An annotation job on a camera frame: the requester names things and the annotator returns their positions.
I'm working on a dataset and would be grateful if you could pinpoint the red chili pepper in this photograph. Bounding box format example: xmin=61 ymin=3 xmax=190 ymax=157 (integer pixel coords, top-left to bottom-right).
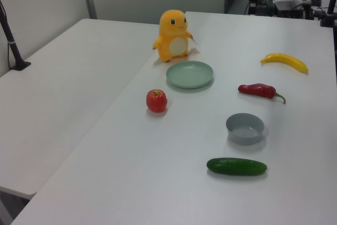
xmin=237 ymin=83 xmax=286 ymax=104

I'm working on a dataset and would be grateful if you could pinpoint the yellow banana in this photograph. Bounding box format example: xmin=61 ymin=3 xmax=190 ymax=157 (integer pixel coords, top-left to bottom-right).
xmin=260 ymin=53 xmax=309 ymax=73

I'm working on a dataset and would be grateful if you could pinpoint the black camera stand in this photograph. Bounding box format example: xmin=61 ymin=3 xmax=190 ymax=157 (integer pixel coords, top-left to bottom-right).
xmin=320 ymin=0 xmax=337 ymax=27

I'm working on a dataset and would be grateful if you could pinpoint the light green plate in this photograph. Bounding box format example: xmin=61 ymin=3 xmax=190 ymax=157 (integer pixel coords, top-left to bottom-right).
xmin=165 ymin=61 xmax=214 ymax=89

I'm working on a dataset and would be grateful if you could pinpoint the orange plush dinosaur toy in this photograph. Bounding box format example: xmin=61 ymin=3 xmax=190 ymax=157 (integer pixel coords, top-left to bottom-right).
xmin=152 ymin=9 xmax=199 ymax=64

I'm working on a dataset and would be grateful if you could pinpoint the red apple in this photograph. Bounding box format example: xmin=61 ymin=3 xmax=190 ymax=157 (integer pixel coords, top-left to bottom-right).
xmin=146 ymin=89 xmax=168 ymax=113

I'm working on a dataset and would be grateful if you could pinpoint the green cucumber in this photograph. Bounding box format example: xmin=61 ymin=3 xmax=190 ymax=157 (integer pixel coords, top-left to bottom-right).
xmin=206 ymin=157 xmax=268 ymax=177

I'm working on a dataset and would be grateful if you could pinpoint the black pole with base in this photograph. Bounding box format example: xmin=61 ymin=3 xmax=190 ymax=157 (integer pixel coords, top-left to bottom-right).
xmin=0 ymin=0 xmax=32 ymax=71

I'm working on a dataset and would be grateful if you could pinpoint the grey bowl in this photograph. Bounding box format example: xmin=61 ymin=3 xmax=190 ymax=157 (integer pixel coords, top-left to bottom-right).
xmin=225 ymin=113 xmax=265 ymax=146

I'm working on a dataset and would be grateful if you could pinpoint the black box device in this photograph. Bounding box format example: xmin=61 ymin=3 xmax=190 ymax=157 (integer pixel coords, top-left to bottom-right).
xmin=273 ymin=0 xmax=311 ymax=19

